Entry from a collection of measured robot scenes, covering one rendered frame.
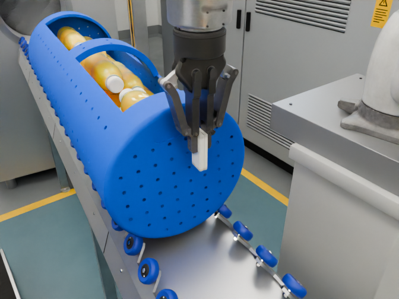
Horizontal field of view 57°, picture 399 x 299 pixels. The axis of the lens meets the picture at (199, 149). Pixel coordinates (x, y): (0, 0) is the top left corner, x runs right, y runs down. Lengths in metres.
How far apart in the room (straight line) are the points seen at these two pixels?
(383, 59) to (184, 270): 0.59
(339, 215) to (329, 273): 0.20
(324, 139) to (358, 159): 0.09
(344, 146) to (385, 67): 0.19
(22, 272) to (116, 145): 1.58
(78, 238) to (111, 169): 1.61
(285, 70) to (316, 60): 0.24
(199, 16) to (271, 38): 1.92
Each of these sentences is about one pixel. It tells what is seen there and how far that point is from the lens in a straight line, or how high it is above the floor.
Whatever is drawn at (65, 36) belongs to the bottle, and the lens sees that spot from 1.29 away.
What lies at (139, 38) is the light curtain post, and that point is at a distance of 1.67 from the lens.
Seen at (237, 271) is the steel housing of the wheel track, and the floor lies 0.93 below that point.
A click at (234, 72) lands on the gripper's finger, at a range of 0.58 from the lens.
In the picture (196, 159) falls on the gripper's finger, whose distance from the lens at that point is 0.62.
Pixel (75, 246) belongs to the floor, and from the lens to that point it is 2.15.
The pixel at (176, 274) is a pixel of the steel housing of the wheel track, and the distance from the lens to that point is 0.72.
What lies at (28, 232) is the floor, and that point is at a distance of 2.33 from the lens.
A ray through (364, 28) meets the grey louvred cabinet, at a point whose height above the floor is 1.06.
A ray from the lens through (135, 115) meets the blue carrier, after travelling 0.61.
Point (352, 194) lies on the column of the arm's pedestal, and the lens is 0.92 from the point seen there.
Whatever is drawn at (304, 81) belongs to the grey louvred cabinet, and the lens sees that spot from 2.27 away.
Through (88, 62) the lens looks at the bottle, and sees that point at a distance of 1.02.
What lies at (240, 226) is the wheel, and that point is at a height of 0.98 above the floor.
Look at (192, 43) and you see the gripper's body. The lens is 0.51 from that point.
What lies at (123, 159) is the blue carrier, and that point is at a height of 1.16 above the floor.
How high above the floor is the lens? 1.48
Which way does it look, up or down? 32 degrees down
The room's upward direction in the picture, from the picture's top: straight up
